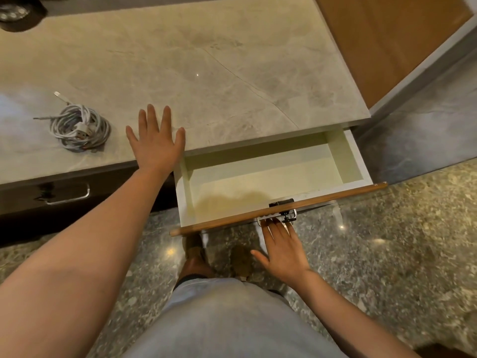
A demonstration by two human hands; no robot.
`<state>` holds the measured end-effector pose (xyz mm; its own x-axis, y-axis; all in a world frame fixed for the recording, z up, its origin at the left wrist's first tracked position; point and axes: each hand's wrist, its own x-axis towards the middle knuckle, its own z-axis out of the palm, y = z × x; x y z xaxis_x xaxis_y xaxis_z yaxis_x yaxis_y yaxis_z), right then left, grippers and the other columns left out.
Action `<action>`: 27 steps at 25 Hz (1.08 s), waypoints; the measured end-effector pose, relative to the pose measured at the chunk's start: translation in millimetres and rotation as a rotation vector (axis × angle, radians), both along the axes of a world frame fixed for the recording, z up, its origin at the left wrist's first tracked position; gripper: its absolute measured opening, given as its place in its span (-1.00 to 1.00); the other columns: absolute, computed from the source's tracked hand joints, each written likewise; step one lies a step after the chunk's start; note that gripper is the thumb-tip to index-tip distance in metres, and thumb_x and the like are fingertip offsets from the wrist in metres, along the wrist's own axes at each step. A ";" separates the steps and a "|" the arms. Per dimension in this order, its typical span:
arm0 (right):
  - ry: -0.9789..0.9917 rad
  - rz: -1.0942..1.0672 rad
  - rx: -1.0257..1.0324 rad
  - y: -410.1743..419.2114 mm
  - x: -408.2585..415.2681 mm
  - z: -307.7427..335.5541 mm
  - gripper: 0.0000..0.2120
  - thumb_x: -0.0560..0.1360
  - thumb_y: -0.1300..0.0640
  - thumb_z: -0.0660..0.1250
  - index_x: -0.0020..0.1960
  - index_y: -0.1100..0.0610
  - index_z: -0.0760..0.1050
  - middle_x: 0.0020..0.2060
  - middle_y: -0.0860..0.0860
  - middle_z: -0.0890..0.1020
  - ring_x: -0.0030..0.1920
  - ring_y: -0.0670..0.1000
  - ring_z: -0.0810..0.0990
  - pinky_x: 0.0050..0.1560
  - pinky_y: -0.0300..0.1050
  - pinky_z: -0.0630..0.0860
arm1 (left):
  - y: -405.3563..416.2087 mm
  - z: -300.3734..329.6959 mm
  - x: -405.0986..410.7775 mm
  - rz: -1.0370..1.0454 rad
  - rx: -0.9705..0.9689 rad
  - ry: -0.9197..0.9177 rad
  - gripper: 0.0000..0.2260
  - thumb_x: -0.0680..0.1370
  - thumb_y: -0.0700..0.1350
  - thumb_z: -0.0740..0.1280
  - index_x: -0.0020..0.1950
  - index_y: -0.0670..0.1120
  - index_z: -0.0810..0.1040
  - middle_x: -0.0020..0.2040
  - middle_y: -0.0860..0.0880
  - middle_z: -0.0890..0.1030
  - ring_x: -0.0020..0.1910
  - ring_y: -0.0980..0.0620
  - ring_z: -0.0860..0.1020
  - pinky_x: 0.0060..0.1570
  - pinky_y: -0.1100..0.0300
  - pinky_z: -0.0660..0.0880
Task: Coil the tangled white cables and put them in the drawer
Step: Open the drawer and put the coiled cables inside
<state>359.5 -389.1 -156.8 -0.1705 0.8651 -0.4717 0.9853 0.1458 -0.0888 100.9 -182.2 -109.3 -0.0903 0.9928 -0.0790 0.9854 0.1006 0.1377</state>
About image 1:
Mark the person's shoe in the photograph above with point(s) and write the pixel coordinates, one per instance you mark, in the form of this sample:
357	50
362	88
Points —
241	260
193	253

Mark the person's right hand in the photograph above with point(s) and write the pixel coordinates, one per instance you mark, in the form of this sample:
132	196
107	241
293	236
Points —
285	253

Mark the person's left shoe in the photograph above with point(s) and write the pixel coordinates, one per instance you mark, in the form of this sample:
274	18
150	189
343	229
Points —
193	253

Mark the person's left hand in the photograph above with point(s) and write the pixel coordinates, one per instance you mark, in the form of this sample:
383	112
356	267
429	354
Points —
158	149

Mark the white drawer wooden front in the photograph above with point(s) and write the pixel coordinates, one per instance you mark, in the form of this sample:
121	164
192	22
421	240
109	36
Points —
261	175

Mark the person's right forearm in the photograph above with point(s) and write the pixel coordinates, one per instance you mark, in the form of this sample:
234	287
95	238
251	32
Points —
346	320

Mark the black round button base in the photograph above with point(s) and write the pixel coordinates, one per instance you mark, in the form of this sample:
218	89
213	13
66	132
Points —
22	18

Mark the person's right shoe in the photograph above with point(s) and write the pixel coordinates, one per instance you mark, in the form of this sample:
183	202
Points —
241	260

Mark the person's left forearm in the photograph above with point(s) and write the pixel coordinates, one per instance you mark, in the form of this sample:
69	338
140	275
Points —
74	272

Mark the dark cabinet front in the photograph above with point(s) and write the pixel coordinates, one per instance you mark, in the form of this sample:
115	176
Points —
22	212

